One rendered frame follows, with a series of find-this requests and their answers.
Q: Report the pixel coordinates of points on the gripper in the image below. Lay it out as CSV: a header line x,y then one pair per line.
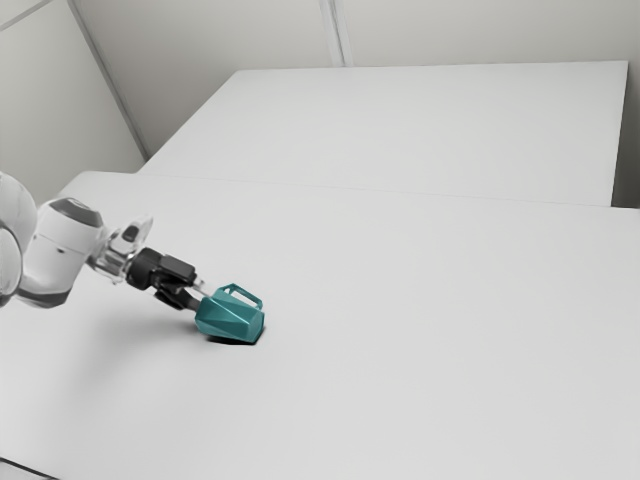
x,y
157,270

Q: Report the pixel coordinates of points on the teal faceted mug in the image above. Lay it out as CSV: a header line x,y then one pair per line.
x,y
231,320

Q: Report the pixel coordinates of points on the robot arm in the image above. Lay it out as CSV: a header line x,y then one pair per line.
x,y
55,245

